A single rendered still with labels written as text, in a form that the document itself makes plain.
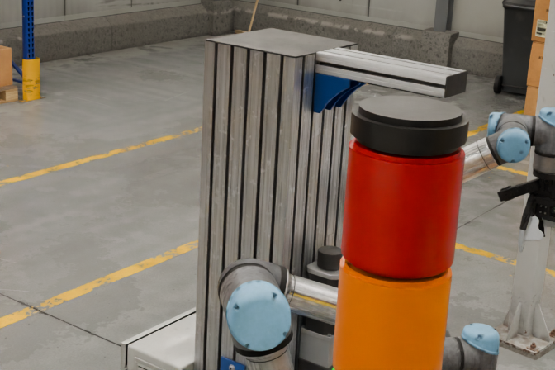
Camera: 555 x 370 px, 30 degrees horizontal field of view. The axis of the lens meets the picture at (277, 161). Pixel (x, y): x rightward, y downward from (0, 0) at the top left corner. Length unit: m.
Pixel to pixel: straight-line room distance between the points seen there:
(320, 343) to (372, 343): 1.98
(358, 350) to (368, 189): 0.07
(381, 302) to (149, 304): 5.38
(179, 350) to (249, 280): 0.72
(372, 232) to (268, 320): 1.49
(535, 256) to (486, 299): 0.75
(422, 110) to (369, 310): 0.09
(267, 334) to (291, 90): 0.55
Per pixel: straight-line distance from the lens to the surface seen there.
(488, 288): 6.35
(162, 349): 2.64
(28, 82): 10.19
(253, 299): 1.91
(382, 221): 0.43
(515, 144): 2.43
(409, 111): 0.44
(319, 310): 2.12
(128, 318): 5.65
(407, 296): 0.45
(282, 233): 2.29
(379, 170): 0.43
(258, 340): 1.94
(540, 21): 9.37
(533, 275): 5.57
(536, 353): 5.59
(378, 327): 0.45
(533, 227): 2.63
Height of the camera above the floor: 2.44
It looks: 17 degrees down
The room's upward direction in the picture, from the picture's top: 3 degrees clockwise
